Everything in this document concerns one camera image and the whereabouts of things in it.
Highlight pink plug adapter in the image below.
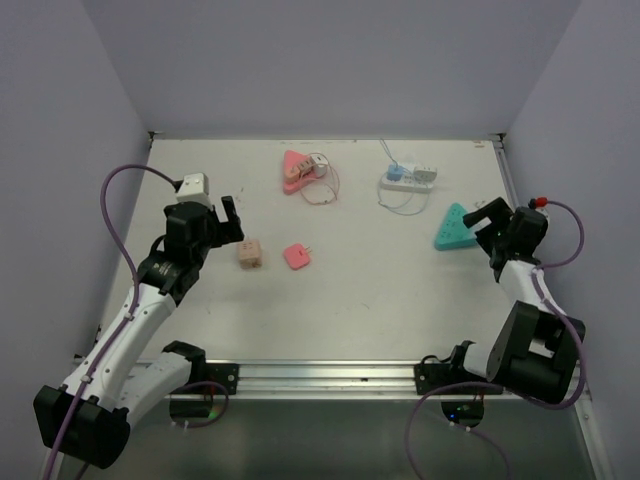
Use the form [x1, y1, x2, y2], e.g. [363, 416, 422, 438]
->
[283, 243, 312, 271]

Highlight white power strip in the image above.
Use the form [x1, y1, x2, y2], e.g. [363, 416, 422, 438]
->
[379, 163, 436, 194]

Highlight white plug adapter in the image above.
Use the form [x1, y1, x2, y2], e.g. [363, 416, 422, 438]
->
[413, 166, 438, 183]

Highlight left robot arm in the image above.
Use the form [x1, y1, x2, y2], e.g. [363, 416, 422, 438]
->
[33, 196, 244, 469]

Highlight beige cube plug adapter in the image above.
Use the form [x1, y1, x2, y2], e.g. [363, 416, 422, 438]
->
[237, 239, 263, 269]

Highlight white charger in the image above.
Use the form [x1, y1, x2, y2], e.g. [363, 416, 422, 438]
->
[309, 154, 329, 178]

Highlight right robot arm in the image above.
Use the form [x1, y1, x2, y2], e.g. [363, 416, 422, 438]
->
[445, 197, 586, 409]

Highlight teal triangular power strip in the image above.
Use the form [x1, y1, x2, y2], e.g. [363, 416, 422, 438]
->
[434, 203, 477, 251]

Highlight aluminium front rail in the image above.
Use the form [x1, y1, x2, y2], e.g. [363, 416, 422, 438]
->
[208, 360, 418, 400]

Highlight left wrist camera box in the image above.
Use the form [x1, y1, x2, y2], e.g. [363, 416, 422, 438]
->
[176, 172, 212, 208]

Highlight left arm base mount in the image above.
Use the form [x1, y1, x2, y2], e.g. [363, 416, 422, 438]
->
[175, 348, 240, 396]

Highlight pink triangular power strip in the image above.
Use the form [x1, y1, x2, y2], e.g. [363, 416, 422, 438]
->
[282, 150, 318, 195]

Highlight peach plug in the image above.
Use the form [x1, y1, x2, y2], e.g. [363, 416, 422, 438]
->
[284, 163, 304, 184]

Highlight blue charger plug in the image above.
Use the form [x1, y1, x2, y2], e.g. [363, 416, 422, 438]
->
[386, 164, 404, 182]

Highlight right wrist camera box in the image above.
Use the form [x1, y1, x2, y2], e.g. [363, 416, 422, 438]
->
[527, 197, 550, 221]

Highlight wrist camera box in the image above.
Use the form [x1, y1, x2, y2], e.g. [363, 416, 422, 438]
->
[176, 172, 212, 208]
[527, 197, 550, 221]

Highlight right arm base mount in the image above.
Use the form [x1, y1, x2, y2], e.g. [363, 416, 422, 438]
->
[413, 355, 503, 395]

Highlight pink thin cable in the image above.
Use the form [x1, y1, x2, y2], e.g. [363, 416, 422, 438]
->
[294, 152, 341, 207]

